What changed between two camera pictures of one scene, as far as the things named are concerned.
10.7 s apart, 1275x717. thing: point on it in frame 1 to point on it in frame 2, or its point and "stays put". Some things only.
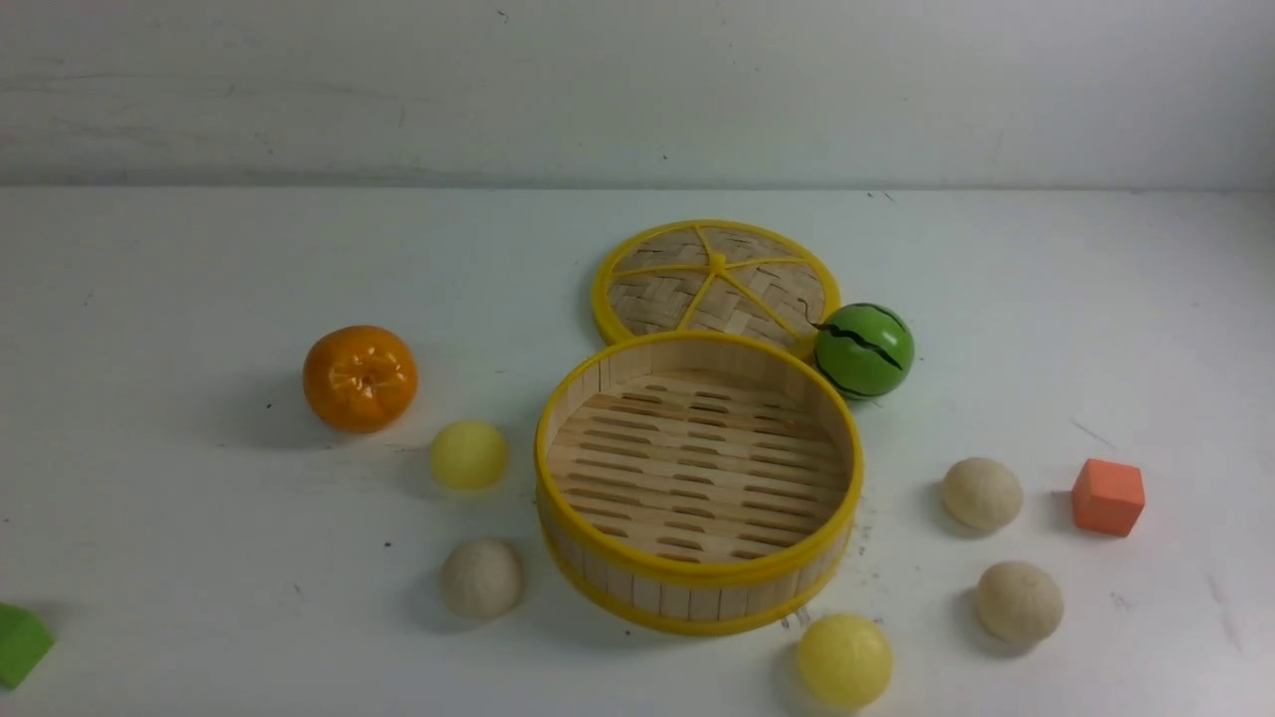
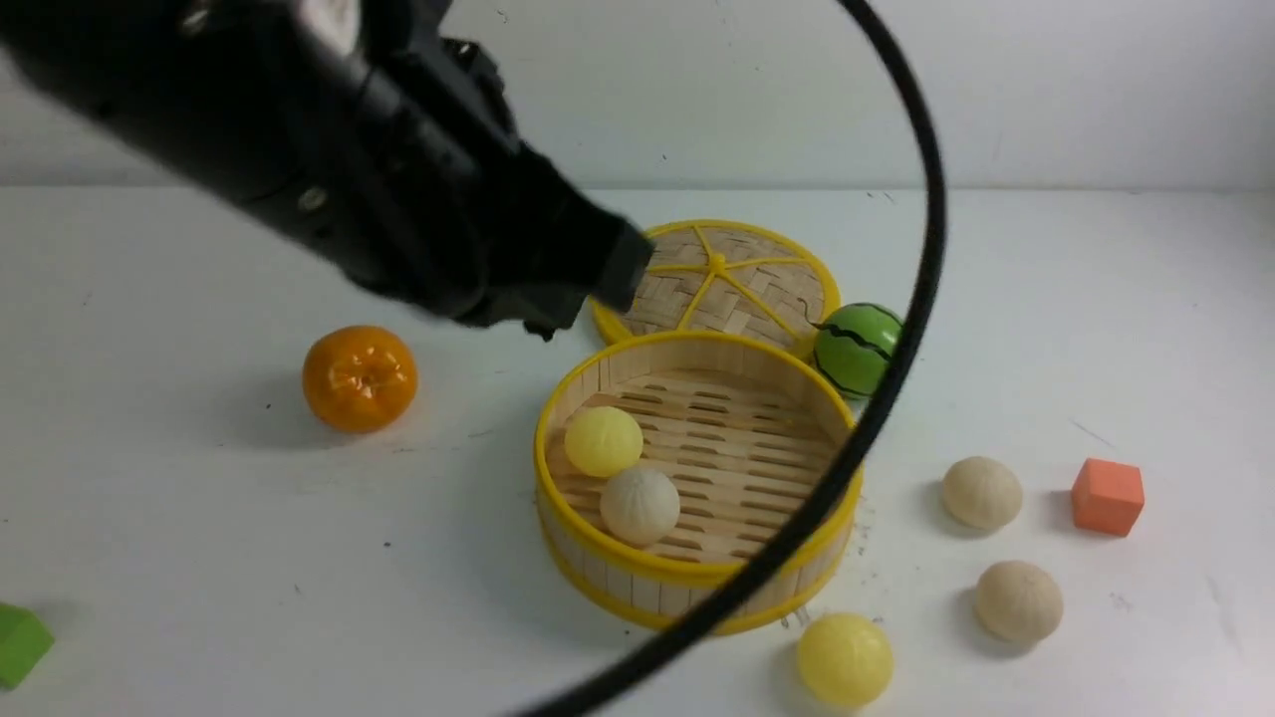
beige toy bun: [1018, 602] stays put
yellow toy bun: [845, 659] stays put
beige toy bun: [982, 493] stays put
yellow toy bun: [469, 454] to [602, 441]
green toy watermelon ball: [864, 352] stays put
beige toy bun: [482, 576] to [639, 506]
